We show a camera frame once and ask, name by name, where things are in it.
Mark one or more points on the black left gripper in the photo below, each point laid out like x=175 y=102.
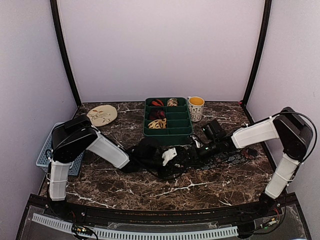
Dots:
x=167 y=171

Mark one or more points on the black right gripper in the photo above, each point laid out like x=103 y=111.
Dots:
x=195 y=156

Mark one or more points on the dark floral necktie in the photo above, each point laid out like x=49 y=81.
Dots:
x=236 y=157

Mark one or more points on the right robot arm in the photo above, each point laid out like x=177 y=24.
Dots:
x=295 y=132

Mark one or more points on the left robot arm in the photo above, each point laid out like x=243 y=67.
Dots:
x=73 y=137

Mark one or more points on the yellow patterned rolled tie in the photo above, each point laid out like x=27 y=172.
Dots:
x=158 y=124

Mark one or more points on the maroon navy striped rolled tie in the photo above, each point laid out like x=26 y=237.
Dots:
x=157 y=115

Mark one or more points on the green compartment organizer tray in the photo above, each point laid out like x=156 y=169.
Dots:
x=179 y=125

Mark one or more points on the white mug yellow inside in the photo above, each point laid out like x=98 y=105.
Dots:
x=196 y=107

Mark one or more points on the red navy striped rolled tie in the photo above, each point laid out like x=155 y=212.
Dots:
x=156 y=103

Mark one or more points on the floral cream rolled tie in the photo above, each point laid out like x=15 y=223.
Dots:
x=173 y=102

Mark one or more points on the round bird-pattern plate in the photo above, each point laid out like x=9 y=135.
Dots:
x=102 y=115

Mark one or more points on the light blue plastic basket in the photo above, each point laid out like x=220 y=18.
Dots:
x=75 y=162

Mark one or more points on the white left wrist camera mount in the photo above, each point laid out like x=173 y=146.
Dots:
x=168 y=155

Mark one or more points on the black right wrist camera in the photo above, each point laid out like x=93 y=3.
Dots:
x=214 y=131

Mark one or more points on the white slotted cable duct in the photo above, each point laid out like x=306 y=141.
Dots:
x=112 y=234

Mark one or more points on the black front rail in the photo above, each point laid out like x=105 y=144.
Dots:
x=91 y=216

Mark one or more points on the right black frame post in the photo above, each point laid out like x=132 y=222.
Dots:
x=258 y=52

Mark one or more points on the black frame post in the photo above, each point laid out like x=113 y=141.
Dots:
x=258 y=52
x=63 y=51

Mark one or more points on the left black frame post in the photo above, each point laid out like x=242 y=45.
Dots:
x=63 y=51

